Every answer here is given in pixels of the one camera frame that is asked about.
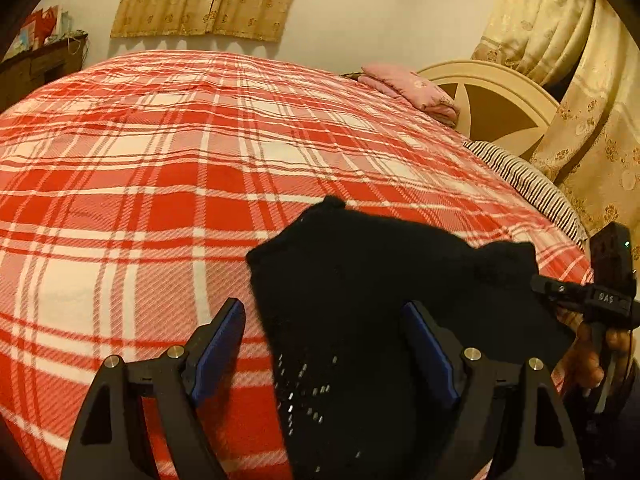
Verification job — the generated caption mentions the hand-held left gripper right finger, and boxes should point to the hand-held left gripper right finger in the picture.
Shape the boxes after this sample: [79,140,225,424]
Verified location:
[400,301,586,480]

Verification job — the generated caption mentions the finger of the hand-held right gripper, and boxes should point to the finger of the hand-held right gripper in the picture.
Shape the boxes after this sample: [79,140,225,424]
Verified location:
[531,274,588,312]

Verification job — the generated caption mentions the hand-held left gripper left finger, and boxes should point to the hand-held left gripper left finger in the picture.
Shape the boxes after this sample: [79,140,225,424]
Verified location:
[60,297,247,480]

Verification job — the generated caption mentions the black pants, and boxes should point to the black pants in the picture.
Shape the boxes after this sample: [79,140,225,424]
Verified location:
[246,195,576,480]

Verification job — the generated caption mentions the person's right hand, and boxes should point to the person's right hand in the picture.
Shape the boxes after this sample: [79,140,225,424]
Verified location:
[554,307,635,397]

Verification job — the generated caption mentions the striped bed sheet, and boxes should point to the striped bed sheet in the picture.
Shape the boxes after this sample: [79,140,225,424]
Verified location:
[462,140,589,252]

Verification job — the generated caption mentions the long beige floral curtain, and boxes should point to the long beige floral curtain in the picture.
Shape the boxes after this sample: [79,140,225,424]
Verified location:
[470,0,640,263]

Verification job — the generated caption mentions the red plaid blanket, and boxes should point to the red plaid blanket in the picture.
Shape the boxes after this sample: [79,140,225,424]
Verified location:
[0,49,596,480]

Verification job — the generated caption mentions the cream bed headboard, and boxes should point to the cream bed headboard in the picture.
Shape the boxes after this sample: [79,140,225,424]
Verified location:
[416,59,561,163]

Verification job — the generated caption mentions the pink folded cloth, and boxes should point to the pink folded cloth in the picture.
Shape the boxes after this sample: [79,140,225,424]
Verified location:
[357,63,461,127]

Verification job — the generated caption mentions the wooden cabinet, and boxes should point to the wooden cabinet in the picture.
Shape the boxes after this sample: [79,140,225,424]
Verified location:
[0,32,90,112]

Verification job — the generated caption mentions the red paper bag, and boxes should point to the red paper bag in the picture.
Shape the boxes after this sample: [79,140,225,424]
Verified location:
[17,5,69,52]

